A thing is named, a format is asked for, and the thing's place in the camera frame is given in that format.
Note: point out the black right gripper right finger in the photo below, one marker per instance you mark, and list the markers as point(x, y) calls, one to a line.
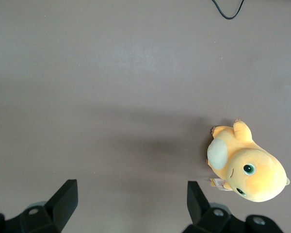
point(198, 208)

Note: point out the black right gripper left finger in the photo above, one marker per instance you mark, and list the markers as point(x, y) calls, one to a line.
point(63, 206)

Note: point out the orange plush toy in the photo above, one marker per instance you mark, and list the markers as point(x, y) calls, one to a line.
point(257, 174)

